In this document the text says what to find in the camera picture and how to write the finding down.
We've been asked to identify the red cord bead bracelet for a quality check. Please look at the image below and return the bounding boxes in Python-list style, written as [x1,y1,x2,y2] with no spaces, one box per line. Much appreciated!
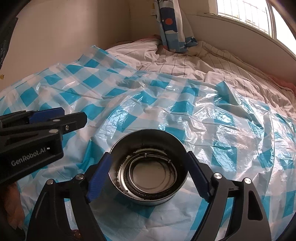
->
[70,227,83,241]

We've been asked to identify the round silver metal tin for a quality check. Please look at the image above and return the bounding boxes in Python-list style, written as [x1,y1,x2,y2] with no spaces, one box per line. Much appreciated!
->
[109,129,188,206]

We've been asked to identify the person left hand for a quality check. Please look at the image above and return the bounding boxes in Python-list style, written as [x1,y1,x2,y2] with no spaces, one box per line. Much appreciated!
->
[4,183,25,229]

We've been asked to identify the blue white checkered plastic sheet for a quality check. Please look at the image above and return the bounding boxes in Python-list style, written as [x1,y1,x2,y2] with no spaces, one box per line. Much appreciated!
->
[1,47,295,240]

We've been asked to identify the white striped bed sheet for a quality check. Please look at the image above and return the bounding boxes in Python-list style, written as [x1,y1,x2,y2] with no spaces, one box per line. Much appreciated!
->
[107,38,295,119]

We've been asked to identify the blue patterned curtain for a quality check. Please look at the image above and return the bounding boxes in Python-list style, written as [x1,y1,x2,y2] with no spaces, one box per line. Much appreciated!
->
[154,1,198,53]

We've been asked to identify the window with white frame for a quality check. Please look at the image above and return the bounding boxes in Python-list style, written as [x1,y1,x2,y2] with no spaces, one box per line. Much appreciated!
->
[209,0,295,54]

